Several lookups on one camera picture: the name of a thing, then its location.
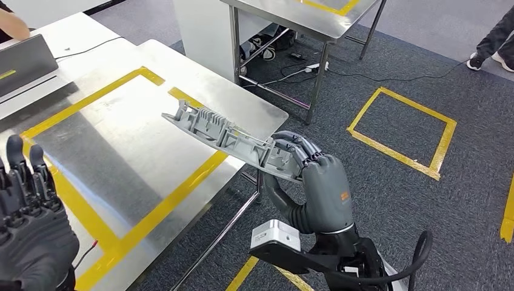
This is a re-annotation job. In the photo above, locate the white desk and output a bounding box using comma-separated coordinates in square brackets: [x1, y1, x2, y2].
[0, 12, 135, 121]

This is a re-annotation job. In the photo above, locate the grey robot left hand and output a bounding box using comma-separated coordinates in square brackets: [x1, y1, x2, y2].
[0, 134, 80, 291]

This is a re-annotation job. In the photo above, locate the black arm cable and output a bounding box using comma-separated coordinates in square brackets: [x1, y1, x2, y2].
[329, 229, 435, 291]

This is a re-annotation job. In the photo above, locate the red tipped thin wire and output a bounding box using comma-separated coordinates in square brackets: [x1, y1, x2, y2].
[74, 239, 99, 270]

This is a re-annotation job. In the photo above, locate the black white sneaker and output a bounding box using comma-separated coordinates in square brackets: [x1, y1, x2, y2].
[252, 36, 278, 61]

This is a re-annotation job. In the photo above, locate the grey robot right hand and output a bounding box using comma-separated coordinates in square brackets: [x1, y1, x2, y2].
[262, 130, 355, 236]

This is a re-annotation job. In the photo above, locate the white desk side panel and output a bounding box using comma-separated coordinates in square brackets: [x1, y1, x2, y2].
[172, 0, 274, 83]

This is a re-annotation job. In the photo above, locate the steel workbench table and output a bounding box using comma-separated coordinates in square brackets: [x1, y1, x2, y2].
[0, 39, 290, 291]

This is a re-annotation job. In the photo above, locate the white power strip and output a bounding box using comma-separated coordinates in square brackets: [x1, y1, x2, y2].
[304, 61, 330, 74]

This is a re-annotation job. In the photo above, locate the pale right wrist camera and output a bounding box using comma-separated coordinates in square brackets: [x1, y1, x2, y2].
[249, 219, 302, 262]

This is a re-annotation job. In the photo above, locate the grey laptop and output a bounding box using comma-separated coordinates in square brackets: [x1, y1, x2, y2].
[0, 34, 60, 99]

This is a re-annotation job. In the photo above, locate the silver plastic hubcap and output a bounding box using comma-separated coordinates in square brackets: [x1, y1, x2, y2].
[161, 99, 306, 185]

